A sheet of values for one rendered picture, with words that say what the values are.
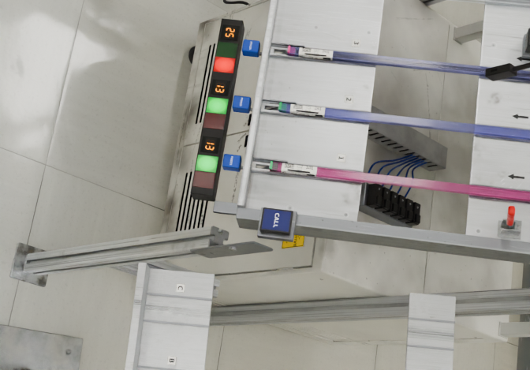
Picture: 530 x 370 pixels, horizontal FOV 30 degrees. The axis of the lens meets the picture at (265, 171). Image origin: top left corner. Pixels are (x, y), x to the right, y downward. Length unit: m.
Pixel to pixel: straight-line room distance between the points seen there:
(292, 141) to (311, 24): 0.23
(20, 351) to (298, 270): 0.64
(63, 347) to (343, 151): 0.88
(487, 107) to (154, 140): 1.01
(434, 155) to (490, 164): 0.49
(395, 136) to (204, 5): 0.82
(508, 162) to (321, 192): 0.32
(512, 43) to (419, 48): 0.52
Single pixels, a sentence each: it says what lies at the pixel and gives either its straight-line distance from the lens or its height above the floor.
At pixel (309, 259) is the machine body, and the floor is 0.58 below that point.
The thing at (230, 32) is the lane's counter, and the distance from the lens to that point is 1.82.
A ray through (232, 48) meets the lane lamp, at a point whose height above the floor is 0.66.
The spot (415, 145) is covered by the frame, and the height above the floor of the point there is 0.66.
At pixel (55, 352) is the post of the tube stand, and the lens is 2.28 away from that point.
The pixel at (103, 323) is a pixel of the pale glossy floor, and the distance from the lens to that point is 2.36.
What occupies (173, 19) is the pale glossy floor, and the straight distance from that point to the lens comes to 2.62.
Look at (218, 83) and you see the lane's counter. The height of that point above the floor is 0.65.
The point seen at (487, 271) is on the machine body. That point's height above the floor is 0.62.
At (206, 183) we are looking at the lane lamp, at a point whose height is 0.66.
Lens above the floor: 1.95
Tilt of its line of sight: 46 degrees down
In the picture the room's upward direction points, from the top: 79 degrees clockwise
